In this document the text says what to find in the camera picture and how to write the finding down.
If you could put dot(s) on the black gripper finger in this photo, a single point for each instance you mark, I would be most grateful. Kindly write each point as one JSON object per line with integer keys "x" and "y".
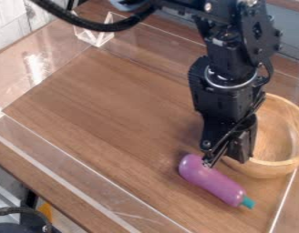
{"x": 214, "y": 145}
{"x": 242, "y": 143}

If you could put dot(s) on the clear acrylic corner bracket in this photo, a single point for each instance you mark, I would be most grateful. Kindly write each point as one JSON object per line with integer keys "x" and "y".
{"x": 92, "y": 37}

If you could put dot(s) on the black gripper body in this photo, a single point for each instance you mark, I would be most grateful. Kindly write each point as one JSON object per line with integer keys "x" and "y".
{"x": 223, "y": 107}

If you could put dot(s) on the brown wooden bowl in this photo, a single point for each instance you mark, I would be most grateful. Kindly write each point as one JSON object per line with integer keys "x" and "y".
{"x": 275, "y": 156}

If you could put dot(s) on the black clamp with cable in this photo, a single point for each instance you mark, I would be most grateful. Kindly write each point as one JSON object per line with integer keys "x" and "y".
{"x": 33, "y": 221}

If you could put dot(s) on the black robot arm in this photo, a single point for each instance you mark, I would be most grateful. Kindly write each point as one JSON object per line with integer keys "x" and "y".
{"x": 226, "y": 86}

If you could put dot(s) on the purple toy eggplant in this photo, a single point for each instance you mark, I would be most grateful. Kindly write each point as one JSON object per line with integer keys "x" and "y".
{"x": 214, "y": 181}

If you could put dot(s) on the clear acrylic front wall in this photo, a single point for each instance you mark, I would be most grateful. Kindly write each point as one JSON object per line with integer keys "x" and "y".
{"x": 88, "y": 197}

